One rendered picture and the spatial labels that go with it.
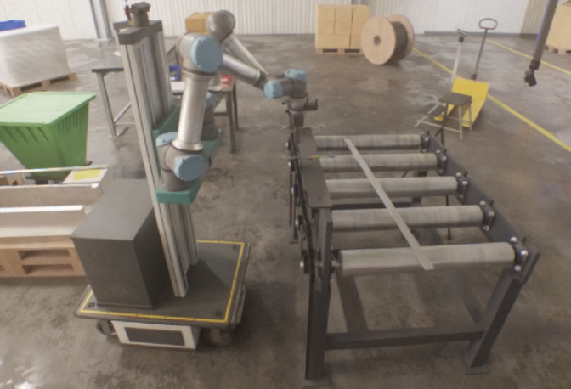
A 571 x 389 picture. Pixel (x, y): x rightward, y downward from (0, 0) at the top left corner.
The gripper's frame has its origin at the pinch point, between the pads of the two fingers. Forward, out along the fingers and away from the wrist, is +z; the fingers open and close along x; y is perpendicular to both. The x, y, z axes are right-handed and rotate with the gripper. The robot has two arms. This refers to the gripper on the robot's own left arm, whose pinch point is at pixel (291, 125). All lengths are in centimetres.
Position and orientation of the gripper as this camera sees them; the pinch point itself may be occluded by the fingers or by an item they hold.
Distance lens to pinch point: 211.7
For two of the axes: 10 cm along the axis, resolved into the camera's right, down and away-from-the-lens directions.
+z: 0.0, 8.6, 5.1
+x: 0.5, 5.1, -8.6
